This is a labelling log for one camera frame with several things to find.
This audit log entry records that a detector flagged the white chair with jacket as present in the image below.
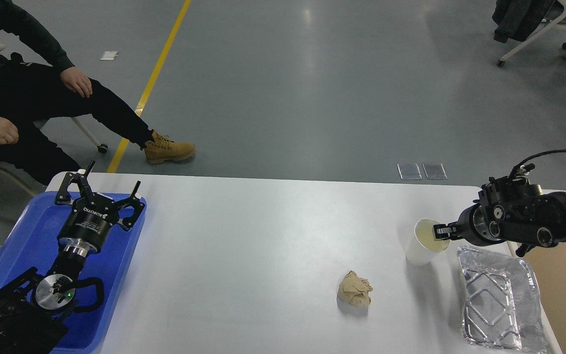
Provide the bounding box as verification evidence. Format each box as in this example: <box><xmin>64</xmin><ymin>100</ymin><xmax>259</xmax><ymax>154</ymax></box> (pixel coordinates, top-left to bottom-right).
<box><xmin>492</xmin><ymin>0</ymin><xmax>566</xmax><ymax>67</ymax></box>

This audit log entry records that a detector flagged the left floor plate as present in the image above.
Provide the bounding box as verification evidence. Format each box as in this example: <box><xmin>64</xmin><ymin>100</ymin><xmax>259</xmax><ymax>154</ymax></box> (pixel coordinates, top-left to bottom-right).
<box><xmin>397</xmin><ymin>163</ymin><xmax>423</xmax><ymax>180</ymax></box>

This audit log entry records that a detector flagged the right floor plate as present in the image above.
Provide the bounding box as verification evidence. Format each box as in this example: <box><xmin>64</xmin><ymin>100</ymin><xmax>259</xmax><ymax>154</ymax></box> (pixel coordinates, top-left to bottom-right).
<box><xmin>423</xmin><ymin>163</ymin><xmax>449</xmax><ymax>180</ymax></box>

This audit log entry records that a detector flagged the tan work boot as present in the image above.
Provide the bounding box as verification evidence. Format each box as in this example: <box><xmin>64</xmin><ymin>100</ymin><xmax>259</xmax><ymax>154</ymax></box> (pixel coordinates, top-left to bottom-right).
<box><xmin>141</xmin><ymin>130</ymin><xmax>197</xmax><ymax>164</ymax></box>

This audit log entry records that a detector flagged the white paper cup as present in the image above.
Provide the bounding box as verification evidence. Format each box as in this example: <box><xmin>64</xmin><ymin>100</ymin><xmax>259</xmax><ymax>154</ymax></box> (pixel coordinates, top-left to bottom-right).
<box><xmin>406</xmin><ymin>219</ymin><xmax>450</xmax><ymax>266</ymax></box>

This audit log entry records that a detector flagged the aluminium foil tray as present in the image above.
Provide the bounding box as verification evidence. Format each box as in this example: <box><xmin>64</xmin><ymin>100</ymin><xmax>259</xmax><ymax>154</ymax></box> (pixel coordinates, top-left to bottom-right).
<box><xmin>456</xmin><ymin>246</ymin><xmax>550</xmax><ymax>354</ymax></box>

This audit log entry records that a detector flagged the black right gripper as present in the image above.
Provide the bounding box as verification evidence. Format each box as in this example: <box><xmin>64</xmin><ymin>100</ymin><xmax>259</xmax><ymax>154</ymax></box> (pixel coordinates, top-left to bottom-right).
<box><xmin>433</xmin><ymin>205</ymin><xmax>503</xmax><ymax>247</ymax></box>

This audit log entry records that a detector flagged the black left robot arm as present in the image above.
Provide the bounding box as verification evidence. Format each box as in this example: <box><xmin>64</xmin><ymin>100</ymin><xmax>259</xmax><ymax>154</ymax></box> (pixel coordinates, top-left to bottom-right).
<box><xmin>0</xmin><ymin>165</ymin><xmax>145</xmax><ymax>354</ymax></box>

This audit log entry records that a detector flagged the crumpled brown paper ball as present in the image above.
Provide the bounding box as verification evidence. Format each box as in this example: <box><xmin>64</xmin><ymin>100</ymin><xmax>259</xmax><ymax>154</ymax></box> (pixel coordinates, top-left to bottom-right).
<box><xmin>337</xmin><ymin>270</ymin><xmax>373</xmax><ymax>307</ymax></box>

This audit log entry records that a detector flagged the white paper scrap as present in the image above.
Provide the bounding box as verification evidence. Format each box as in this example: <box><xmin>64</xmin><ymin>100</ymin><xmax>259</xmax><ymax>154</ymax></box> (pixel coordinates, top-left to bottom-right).
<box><xmin>100</xmin><ymin>51</ymin><xmax>119</xmax><ymax>61</ymax></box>

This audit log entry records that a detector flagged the floor plate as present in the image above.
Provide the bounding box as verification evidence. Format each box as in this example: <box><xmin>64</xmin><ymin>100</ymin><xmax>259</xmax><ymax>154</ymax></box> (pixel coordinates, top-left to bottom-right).
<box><xmin>423</xmin><ymin>163</ymin><xmax>449</xmax><ymax>180</ymax></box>
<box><xmin>397</xmin><ymin>163</ymin><xmax>423</xmax><ymax>180</ymax></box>

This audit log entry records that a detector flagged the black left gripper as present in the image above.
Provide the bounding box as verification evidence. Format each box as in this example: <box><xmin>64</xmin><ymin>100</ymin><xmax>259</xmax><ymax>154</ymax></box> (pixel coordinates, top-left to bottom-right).
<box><xmin>55</xmin><ymin>160</ymin><xmax>145</xmax><ymax>255</ymax></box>

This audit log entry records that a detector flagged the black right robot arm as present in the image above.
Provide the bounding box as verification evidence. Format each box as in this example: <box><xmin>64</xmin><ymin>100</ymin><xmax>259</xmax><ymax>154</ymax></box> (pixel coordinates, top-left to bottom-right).
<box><xmin>432</xmin><ymin>150</ymin><xmax>566</xmax><ymax>257</ymax></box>

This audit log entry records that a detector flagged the blue plastic tray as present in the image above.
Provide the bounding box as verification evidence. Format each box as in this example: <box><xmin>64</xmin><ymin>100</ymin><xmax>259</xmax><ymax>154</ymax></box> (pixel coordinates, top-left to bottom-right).
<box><xmin>0</xmin><ymin>191</ymin><xmax>145</xmax><ymax>354</ymax></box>

